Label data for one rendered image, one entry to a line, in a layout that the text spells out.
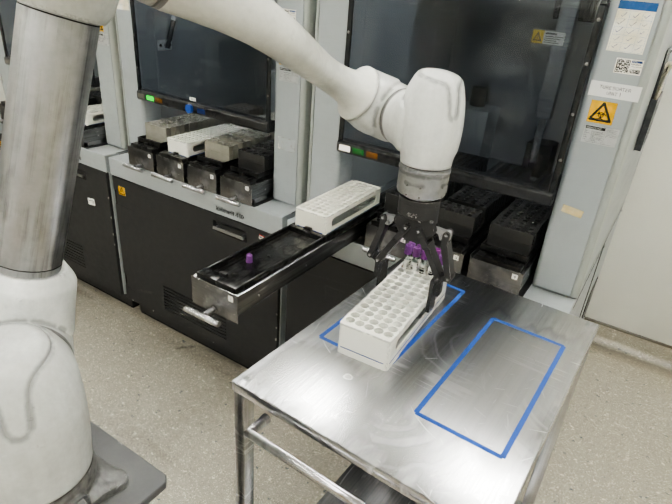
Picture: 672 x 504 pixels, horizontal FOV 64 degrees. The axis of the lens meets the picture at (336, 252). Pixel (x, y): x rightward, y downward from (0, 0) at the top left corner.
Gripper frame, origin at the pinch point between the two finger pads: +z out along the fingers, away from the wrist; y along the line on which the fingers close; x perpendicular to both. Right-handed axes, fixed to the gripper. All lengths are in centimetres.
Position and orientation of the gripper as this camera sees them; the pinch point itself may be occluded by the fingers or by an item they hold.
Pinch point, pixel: (405, 290)
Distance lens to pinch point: 106.5
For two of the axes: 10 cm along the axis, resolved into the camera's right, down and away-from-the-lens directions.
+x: 5.0, -3.6, 7.9
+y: 8.6, 2.9, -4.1
